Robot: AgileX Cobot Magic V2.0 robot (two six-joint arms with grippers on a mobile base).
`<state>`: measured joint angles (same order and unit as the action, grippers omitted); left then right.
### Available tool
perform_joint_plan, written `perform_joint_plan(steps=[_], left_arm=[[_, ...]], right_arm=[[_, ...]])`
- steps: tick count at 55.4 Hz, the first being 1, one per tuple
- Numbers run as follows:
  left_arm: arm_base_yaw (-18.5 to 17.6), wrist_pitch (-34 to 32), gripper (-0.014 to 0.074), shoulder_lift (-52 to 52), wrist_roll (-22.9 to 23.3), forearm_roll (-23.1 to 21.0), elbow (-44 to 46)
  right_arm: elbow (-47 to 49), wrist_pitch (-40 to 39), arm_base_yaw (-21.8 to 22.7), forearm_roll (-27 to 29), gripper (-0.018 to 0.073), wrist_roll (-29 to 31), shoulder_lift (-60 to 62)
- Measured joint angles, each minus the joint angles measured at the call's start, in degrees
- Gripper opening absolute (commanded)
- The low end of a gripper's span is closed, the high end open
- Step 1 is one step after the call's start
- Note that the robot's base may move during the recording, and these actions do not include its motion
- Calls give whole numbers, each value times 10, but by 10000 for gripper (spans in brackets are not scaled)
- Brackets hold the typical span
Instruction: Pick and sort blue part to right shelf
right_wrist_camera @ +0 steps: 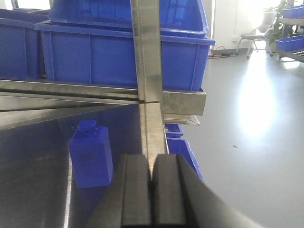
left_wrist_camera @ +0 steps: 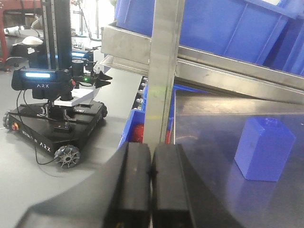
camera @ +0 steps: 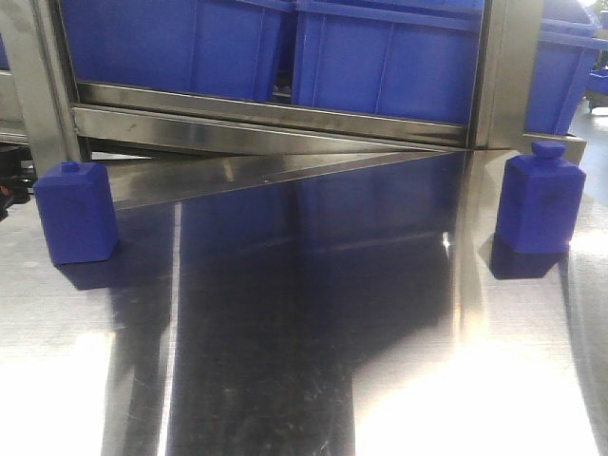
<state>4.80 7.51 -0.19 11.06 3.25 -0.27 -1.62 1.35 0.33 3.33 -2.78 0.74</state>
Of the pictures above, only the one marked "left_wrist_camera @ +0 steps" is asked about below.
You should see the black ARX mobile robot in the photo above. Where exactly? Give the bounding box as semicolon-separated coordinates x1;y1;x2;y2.
2;0;111;169

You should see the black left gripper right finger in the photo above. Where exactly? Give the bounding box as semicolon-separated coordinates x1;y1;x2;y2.
152;144;242;228

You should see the blue bin with red parts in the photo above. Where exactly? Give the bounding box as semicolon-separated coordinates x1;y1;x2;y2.
118;108;173;152

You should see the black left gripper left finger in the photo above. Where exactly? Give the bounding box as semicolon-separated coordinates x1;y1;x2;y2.
16;142;151;228

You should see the blue bin on upper shelf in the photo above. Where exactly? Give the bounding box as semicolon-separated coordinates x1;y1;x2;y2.
115;0;304;65

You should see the blue hexagonal plastic part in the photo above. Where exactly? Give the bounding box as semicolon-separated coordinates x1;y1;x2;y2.
234;116;296;182

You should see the red part in bin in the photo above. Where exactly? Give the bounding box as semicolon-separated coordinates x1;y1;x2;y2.
131;123;144;143

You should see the stainless steel shelf rack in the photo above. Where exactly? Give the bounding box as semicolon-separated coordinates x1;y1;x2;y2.
102;0;304;146

